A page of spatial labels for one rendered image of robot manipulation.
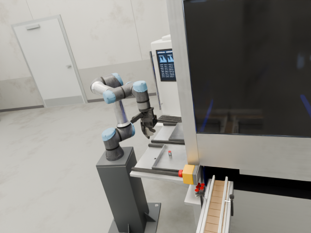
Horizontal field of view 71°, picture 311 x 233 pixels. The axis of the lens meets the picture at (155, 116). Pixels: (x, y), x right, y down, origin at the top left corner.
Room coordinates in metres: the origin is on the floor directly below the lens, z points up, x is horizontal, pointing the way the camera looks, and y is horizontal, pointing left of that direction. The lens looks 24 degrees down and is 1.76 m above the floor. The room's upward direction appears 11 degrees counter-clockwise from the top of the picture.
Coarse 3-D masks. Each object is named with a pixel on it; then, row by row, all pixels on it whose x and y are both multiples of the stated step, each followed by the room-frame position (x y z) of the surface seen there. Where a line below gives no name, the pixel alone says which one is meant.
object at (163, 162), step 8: (160, 152) 1.28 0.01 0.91; (176, 152) 1.29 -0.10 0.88; (184, 152) 1.27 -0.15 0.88; (160, 160) 1.23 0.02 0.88; (168, 160) 1.21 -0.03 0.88; (176, 160) 1.19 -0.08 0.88; (184, 160) 1.18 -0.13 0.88; (152, 168) 1.13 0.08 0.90; (160, 168) 1.11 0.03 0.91; (168, 168) 1.09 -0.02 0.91; (176, 168) 1.11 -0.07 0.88
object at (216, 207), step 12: (216, 180) 0.89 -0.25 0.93; (216, 192) 0.81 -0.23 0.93; (228, 192) 0.80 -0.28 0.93; (204, 204) 0.75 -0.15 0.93; (216, 204) 0.74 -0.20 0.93; (228, 204) 0.73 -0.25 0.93; (204, 216) 0.66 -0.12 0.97; (216, 216) 0.68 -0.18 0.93; (228, 216) 0.66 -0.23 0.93; (204, 228) 0.61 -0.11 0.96; (216, 228) 0.62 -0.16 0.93; (228, 228) 0.61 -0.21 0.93
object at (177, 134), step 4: (176, 124) 1.64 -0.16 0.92; (180, 124) 1.66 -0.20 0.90; (176, 128) 1.62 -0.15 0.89; (180, 128) 1.62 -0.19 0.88; (172, 132) 1.52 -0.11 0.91; (176, 132) 1.57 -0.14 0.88; (180, 132) 1.55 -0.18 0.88; (172, 136) 1.51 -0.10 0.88; (176, 136) 1.50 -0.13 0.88; (180, 136) 1.49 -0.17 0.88; (168, 140) 1.44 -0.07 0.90; (172, 140) 1.43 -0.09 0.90; (176, 140) 1.41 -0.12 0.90; (180, 140) 1.40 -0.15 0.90
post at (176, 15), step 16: (176, 0) 0.94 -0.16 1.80; (176, 16) 0.95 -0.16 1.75; (176, 32) 0.95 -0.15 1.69; (176, 48) 0.95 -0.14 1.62; (176, 64) 0.96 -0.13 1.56; (176, 80) 0.96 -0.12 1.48; (192, 96) 0.94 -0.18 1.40; (192, 112) 0.94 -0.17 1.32; (192, 128) 0.94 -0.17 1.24; (192, 144) 0.95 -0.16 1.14; (192, 160) 0.95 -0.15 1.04
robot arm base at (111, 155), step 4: (116, 148) 1.50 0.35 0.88; (120, 148) 1.53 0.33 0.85; (108, 152) 1.49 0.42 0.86; (112, 152) 1.48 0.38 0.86; (116, 152) 1.49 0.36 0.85; (120, 152) 1.51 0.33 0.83; (108, 156) 1.49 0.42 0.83; (112, 156) 1.47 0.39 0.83; (116, 156) 1.48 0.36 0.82; (120, 156) 1.49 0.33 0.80; (112, 160) 1.47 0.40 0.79
